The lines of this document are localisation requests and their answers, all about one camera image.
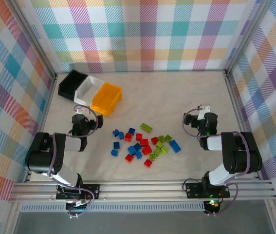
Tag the white plastic bin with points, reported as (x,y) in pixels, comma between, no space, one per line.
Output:
(86,91)

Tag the yellow-orange plastic bin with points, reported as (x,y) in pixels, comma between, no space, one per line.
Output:
(106,98)

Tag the long blue lego brick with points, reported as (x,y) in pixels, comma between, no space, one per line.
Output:
(175,146)

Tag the small green lego brick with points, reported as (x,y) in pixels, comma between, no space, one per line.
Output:
(168,138)
(153,156)
(157,152)
(164,150)
(161,138)
(160,144)

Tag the black plastic bin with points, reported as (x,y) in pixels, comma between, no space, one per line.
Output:
(70,84)

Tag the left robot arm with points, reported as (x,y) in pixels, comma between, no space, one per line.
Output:
(42,158)

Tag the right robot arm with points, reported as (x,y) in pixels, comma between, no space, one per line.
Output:
(242,156)

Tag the long green lego brick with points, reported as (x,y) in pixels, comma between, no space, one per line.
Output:
(146,127)

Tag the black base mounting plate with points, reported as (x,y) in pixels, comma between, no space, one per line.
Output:
(192,190)
(92,189)

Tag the small electronics board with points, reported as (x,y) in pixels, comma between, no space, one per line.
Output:
(79,207)
(213,204)

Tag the left wrist white bracket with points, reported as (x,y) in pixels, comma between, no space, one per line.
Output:
(81,109)

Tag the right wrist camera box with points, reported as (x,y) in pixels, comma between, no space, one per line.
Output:
(190,120)

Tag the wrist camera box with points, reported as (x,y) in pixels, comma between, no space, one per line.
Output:
(100,121)
(190,120)

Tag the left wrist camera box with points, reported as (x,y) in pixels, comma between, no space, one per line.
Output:
(100,121)

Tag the aluminium side rail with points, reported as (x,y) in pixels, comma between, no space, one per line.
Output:
(237,109)
(46,109)

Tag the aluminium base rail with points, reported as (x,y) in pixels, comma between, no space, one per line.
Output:
(140,190)

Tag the aluminium frame post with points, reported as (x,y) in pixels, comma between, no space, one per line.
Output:
(247,36)
(34,41)

